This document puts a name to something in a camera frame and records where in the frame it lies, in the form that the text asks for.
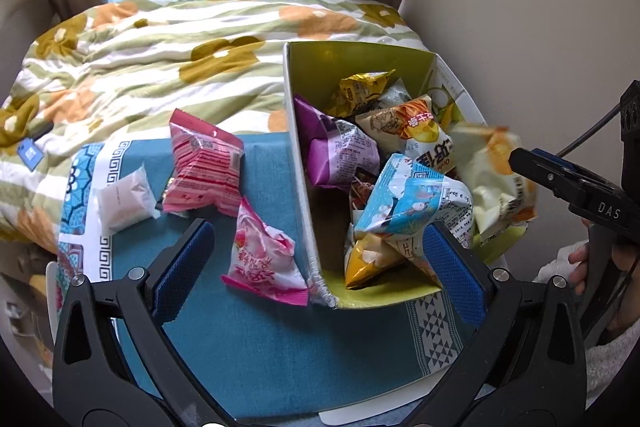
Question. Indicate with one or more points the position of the person's right hand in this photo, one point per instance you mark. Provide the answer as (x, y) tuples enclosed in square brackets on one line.
[(605, 280)]

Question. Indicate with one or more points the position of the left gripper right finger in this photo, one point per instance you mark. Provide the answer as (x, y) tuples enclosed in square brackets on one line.
[(525, 364)]

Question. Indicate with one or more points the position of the floral striped duvet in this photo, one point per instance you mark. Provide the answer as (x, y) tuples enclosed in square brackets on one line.
[(124, 67)]

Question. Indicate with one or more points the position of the blue tag on duvet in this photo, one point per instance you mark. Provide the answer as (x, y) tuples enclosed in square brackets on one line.
[(30, 153)]

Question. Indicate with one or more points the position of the yellow white chips bag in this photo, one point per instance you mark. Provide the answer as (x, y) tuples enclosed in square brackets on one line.
[(411, 129)]

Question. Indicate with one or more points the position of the grey headboard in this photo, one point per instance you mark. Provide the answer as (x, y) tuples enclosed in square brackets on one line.
[(30, 20)]

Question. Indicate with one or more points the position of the light blue snack bag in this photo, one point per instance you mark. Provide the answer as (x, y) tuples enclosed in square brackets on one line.
[(408, 196)]

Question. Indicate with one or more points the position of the red striped pink snack bag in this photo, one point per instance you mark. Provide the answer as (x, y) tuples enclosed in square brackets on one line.
[(207, 166)]

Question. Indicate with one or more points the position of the small white translucent packet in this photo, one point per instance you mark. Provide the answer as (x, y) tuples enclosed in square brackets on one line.
[(126, 202)]

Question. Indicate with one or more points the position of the purple snack bag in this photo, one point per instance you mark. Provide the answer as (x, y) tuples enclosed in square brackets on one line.
[(333, 149)]

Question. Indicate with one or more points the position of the orange yellow snack bag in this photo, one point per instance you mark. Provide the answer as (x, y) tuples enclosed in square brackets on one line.
[(369, 254)]

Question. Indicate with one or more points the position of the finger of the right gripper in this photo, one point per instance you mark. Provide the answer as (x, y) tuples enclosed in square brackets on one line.
[(588, 195)]

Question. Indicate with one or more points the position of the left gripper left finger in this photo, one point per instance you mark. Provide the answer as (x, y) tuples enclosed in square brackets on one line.
[(114, 365)]

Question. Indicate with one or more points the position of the gold foil snack bag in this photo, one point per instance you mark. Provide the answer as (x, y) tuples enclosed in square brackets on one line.
[(356, 92)]

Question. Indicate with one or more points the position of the green cardboard storage box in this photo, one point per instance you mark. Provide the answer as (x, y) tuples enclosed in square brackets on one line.
[(312, 71)]

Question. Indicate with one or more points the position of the white orange cheese chips bag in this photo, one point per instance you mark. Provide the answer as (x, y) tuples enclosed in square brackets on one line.
[(501, 197)]

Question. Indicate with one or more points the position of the pink strawberry candy bag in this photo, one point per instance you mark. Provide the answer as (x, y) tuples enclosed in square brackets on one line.
[(262, 261)]

